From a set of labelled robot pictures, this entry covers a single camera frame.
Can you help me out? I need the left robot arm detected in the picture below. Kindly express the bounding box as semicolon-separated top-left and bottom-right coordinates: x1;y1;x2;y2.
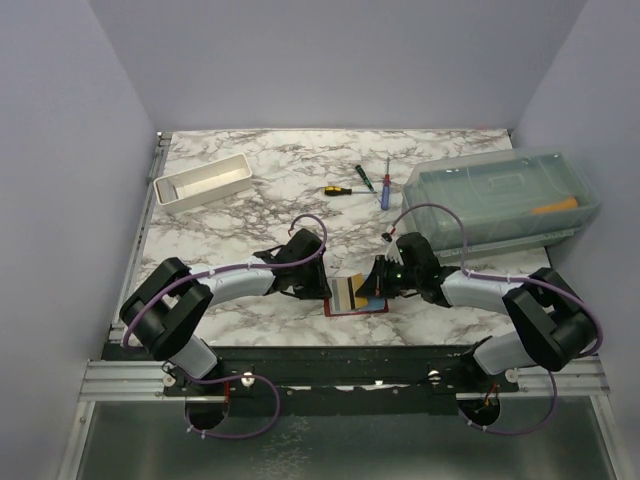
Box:
119;229;331;395

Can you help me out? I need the white rectangular tray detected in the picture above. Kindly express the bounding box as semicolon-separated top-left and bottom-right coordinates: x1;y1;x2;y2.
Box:
153;153;253;214

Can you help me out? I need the clear plastic storage box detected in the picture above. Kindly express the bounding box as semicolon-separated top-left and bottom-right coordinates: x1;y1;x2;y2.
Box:
401;147;600;260

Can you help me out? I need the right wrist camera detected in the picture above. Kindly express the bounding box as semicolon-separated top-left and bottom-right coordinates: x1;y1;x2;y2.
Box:
385;240;404;265

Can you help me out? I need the orange item in box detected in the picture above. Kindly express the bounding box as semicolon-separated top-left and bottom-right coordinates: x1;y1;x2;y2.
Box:
530;197;579;215

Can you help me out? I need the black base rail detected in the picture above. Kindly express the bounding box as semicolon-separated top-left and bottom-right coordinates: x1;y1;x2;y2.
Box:
99;344;586;416

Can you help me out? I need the red card holder wallet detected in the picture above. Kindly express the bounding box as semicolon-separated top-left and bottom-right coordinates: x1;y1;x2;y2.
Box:
324;273;389;317

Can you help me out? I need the yellow black screwdriver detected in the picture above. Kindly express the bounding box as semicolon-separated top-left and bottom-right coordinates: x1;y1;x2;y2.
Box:
323;186;353;197

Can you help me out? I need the gold credit card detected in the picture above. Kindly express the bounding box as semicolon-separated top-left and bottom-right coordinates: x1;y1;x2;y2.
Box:
329;277;355;314

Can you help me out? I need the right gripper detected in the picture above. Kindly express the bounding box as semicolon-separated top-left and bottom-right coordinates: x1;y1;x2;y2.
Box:
356;255;421;300

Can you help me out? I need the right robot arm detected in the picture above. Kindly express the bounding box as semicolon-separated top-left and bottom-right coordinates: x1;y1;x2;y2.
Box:
355;232;602;392

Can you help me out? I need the blue red screwdriver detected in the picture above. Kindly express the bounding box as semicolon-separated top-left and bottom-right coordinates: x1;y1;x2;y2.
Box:
380;159;391;211

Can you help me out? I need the green black screwdriver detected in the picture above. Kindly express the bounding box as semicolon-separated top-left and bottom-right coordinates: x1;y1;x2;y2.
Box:
354;164;376;193

